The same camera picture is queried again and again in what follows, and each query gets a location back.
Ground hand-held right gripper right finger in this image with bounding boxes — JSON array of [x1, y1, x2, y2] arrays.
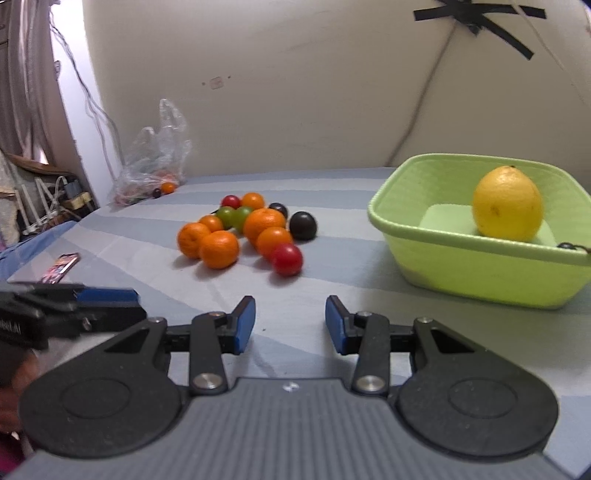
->
[[324, 295, 485, 396]]

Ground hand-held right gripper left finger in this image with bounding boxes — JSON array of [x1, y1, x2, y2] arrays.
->
[[104, 295, 257, 397]]

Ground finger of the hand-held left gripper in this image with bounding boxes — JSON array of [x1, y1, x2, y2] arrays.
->
[[18, 295, 148, 335], [7, 281, 141, 309]]

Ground large red tomato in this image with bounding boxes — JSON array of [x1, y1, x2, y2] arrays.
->
[[270, 243, 304, 277]]

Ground large dark plum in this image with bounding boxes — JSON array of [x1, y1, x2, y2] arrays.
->
[[289, 211, 318, 241]]

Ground light green plastic basket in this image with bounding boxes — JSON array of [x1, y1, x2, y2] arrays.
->
[[368, 153, 591, 310]]

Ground person's left hand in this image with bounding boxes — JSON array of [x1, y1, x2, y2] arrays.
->
[[4, 351, 47, 433]]

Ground red printed packet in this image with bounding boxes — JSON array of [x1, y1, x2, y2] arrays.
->
[[41, 252, 81, 283]]

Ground clear plastic bag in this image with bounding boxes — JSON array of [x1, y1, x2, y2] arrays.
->
[[113, 98, 193, 207]]

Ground yellow lemon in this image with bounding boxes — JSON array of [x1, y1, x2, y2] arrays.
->
[[472, 165, 544, 242]]

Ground grey curtain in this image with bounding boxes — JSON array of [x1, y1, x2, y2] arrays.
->
[[0, 0, 81, 167]]

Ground black tape cross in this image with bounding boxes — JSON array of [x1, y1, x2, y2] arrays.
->
[[413, 0, 547, 61]]

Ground grey hanging cables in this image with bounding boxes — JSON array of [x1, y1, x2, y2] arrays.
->
[[48, 18, 125, 185]]

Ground dark wall cable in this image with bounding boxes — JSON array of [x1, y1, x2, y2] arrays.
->
[[388, 14, 467, 168]]

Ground thin white cable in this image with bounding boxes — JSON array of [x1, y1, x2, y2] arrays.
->
[[515, 2, 591, 109]]

